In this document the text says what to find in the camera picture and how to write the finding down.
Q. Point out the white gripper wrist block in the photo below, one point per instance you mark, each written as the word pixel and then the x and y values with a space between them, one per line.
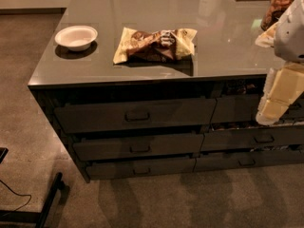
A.
pixel 291 37

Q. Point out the white paper bowl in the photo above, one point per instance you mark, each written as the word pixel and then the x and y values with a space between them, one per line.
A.
pixel 76 38

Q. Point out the yellow brown snack bag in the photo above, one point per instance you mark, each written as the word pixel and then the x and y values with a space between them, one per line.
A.
pixel 167 45

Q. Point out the dark cabinet counter unit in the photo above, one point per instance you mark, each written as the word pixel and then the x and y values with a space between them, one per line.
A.
pixel 226 62

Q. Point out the black metal stand base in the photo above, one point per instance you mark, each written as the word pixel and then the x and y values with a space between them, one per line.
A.
pixel 39 219

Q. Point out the glass jar of snacks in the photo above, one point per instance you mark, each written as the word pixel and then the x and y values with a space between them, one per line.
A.
pixel 273 13

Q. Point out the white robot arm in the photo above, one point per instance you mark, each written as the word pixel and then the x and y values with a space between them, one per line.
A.
pixel 287 35

